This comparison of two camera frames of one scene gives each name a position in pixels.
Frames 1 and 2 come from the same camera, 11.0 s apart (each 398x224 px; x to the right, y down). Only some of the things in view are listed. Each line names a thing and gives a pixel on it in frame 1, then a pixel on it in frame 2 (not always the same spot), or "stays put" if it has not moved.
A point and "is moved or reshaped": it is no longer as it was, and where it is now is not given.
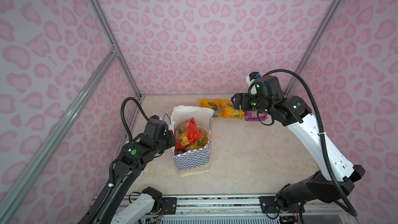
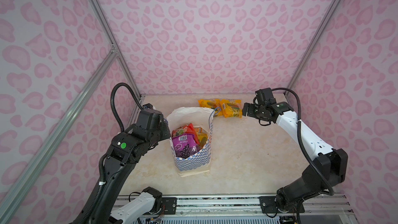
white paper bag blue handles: x=198 y=160 stays put
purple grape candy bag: x=252 y=115 is moved or reshaped
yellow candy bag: x=216 y=105 stays put
